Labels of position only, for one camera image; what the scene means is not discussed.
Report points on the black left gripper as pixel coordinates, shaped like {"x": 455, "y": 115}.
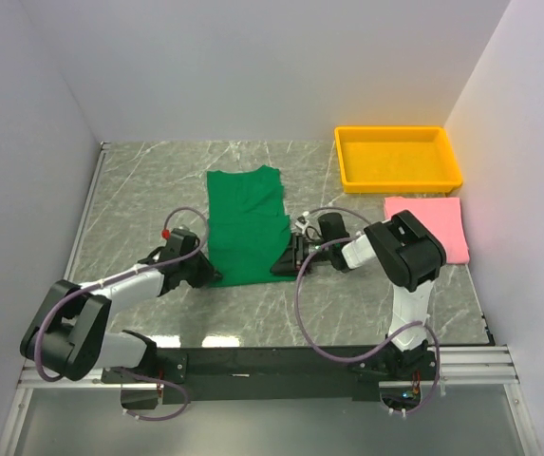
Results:
{"x": 200, "y": 272}

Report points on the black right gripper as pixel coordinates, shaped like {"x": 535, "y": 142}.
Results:
{"x": 295, "y": 255}

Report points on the green t shirt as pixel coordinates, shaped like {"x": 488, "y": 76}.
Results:
{"x": 249, "y": 228}

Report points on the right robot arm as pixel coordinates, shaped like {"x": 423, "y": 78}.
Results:
{"x": 410, "y": 255}

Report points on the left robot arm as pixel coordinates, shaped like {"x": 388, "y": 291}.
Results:
{"x": 68, "y": 333}

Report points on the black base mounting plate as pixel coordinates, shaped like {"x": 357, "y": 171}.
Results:
{"x": 210, "y": 374}

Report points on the yellow plastic tray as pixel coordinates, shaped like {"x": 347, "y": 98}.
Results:
{"x": 396, "y": 160}

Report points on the folded pink t shirt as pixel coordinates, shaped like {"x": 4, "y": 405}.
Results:
{"x": 442, "y": 217}

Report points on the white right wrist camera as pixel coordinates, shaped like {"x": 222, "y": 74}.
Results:
{"x": 303, "y": 225}

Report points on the left side aluminium rail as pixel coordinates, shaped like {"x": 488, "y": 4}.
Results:
{"x": 78, "y": 240}

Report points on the aluminium extrusion rail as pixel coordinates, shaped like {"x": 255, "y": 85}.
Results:
{"x": 477, "y": 365}

